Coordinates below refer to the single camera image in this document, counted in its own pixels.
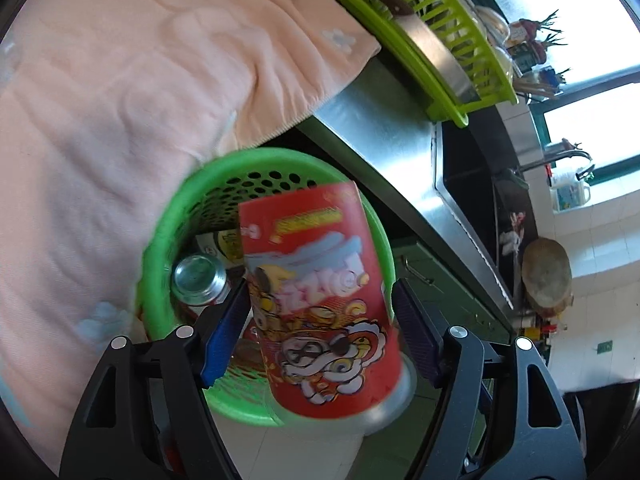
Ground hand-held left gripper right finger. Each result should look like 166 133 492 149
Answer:
391 280 586 480

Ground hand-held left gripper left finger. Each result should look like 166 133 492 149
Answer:
60 287 251 480

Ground red soda can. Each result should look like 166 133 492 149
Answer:
171 255 232 308

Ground white blue milk carton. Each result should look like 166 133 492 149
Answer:
195 230 246 267

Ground red printed snack cup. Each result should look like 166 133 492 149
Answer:
237 182 418 433

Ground green perforated plastic basket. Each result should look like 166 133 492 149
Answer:
136 147 398 428

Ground steel kitchen sink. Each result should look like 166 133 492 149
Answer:
435 120 538 306

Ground round wooden cutting board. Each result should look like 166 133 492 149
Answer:
521 237 573 318

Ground clear plastic jug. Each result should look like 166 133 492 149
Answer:
550 170 592 213

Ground metal sink faucet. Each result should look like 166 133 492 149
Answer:
520 149 596 181

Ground pink towel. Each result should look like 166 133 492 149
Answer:
0 0 383 428

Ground green plastic dish rack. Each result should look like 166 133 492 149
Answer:
309 0 519 128

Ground windowsill plants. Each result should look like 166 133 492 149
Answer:
510 10 571 63

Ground steel cleaver with brown handle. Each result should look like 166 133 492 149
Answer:
340 0 483 106

